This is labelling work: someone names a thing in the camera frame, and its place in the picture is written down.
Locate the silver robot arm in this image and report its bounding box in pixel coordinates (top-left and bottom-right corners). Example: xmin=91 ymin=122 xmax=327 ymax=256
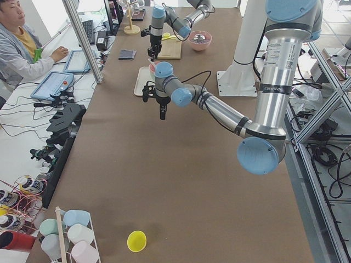
xmin=140 ymin=0 xmax=215 ymax=61
xmin=151 ymin=1 xmax=322 ymax=175

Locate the aluminium frame post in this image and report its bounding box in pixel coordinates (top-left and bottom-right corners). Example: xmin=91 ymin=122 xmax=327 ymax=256
xmin=62 ymin=0 xmax=103 ymax=84

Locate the blue cup on rack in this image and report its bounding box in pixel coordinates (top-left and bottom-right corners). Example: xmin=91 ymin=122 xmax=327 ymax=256
xmin=63 ymin=210 xmax=90 ymax=227

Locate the large pink bowl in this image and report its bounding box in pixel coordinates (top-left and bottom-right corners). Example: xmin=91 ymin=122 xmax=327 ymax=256
xmin=188 ymin=31 xmax=212 ymax=51

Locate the teach pendant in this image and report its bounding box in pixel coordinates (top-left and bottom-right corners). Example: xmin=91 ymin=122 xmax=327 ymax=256
xmin=30 ymin=71 xmax=74 ymax=101
xmin=63 ymin=50 xmax=90 ymax=74

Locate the lower teach pendant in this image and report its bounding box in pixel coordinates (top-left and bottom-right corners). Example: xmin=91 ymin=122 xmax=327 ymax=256
xmin=30 ymin=71 xmax=74 ymax=101

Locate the yellow plastic cup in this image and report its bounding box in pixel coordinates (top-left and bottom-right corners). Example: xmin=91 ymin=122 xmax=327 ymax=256
xmin=127 ymin=230 xmax=147 ymax=253

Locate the pink cup on rack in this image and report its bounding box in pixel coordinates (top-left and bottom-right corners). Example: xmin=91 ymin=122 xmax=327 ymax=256
xmin=71 ymin=241 xmax=99 ymax=263

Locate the seated person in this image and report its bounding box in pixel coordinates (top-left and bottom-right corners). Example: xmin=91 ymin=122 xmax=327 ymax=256
xmin=1 ymin=1 xmax=69 ymax=87

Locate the black keyboard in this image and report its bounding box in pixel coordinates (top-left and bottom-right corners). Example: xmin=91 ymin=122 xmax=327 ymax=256
xmin=82 ymin=20 xmax=95 ymax=45

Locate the green cup on rack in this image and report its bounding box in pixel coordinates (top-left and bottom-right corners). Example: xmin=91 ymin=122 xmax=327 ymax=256
xmin=39 ymin=219 xmax=59 ymax=236

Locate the bamboo cutting board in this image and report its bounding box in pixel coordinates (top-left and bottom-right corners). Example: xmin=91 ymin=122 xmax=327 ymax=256
xmin=157 ymin=39 xmax=182 ymax=60

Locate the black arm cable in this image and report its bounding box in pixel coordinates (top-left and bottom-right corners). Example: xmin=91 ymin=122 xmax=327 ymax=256
xmin=180 ymin=70 xmax=242 ymax=132

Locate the metal ice scoop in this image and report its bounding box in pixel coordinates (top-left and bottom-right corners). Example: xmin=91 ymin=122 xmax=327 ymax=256
xmin=192 ymin=33 xmax=206 ymax=43

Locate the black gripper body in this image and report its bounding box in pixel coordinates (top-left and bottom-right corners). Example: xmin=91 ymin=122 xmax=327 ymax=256
xmin=156 ymin=96 xmax=171 ymax=120
xmin=148 ymin=35 xmax=162 ymax=61

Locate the white rabbit print tray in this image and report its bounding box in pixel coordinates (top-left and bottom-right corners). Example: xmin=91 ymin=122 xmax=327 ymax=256
xmin=134 ymin=66 xmax=155 ymax=96

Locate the small pink bowl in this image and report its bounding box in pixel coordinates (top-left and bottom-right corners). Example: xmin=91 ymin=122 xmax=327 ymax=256
xmin=149 ymin=61 xmax=159 ymax=80

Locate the red cylinder can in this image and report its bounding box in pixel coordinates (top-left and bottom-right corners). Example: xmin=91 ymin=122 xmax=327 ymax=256
xmin=1 ymin=231 xmax=36 ymax=252

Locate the grey folded cloth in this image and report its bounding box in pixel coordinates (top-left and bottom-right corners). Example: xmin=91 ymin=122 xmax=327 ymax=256
xmin=118 ymin=49 xmax=137 ymax=60

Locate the wooden cup rack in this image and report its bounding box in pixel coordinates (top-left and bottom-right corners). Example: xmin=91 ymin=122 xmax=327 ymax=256
xmin=119 ymin=0 xmax=145 ymax=35

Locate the black tool stand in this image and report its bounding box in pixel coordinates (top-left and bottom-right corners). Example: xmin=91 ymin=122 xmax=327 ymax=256
xmin=42 ymin=103 xmax=87 ymax=209

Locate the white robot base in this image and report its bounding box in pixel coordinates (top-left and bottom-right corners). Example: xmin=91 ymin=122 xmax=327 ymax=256
xmin=217 ymin=0 xmax=267 ymax=97

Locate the grey cup on rack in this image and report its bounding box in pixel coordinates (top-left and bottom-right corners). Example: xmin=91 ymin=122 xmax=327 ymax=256
xmin=41 ymin=234 xmax=61 ymax=261

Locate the black monitor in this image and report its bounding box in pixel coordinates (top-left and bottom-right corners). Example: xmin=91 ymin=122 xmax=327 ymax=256
xmin=104 ymin=0 xmax=124 ymax=36

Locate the upper teach pendant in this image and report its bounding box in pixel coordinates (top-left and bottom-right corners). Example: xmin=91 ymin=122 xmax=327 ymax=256
xmin=63 ymin=50 xmax=90 ymax=74

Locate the white cup on rack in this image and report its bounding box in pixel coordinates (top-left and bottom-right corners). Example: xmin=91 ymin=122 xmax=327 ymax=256
xmin=67 ymin=224 xmax=94 ymax=244

